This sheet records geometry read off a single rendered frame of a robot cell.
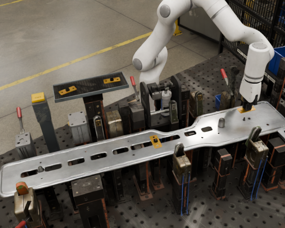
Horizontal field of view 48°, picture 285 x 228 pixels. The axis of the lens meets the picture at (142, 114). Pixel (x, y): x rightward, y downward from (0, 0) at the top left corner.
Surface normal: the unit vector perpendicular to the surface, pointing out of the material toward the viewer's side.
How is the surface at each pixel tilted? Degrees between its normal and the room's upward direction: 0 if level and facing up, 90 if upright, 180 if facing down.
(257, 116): 0
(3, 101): 0
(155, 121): 0
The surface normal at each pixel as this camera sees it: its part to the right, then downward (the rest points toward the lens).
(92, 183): -0.04, -0.77
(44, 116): 0.29, 0.59
